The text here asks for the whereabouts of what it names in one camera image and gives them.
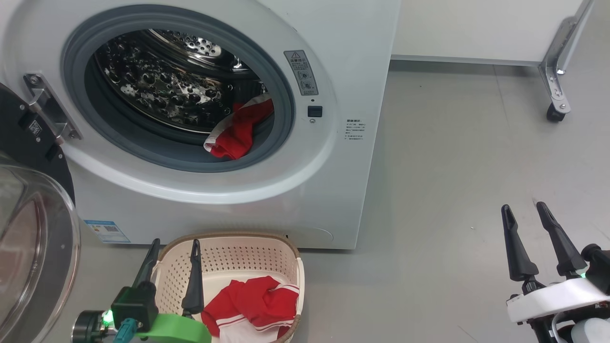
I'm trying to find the white front-load washing machine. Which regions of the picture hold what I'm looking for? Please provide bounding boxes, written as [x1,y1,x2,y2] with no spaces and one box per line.
[0,0,401,250]

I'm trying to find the round glass washing machine door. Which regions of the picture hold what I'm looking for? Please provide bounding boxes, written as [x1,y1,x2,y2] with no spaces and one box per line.
[0,83,81,343]

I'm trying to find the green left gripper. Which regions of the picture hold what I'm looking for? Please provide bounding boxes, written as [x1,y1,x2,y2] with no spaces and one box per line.
[132,238,212,343]

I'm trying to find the red white sports garment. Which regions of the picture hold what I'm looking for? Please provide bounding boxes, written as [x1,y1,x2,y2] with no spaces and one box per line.
[203,94,275,160]
[201,275,301,343]

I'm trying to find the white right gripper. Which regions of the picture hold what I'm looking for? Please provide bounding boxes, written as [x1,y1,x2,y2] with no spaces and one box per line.
[501,202,610,323]

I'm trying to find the teal plug left camera cable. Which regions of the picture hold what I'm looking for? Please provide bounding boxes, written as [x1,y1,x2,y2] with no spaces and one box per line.
[113,318,139,343]

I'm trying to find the cream perforated laundry basket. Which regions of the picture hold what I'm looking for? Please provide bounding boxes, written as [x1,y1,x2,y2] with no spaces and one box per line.
[152,232,305,343]

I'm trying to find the black caster wheel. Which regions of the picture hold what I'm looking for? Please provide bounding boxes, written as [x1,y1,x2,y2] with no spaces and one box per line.
[546,101,568,123]

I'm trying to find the metal partition leg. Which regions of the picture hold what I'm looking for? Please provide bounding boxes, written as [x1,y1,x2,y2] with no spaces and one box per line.
[539,0,596,115]

